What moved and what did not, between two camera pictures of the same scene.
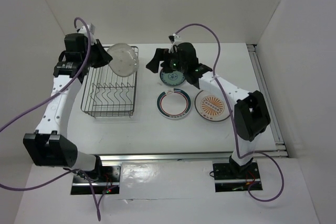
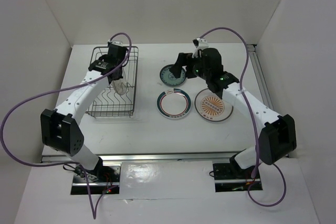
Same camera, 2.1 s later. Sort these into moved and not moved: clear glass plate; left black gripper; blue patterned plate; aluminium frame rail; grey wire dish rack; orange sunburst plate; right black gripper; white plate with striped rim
Moved: left black gripper; clear glass plate; right black gripper
Not moved: grey wire dish rack; blue patterned plate; orange sunburst plate; white plate with striped rim; aluminium frame rail
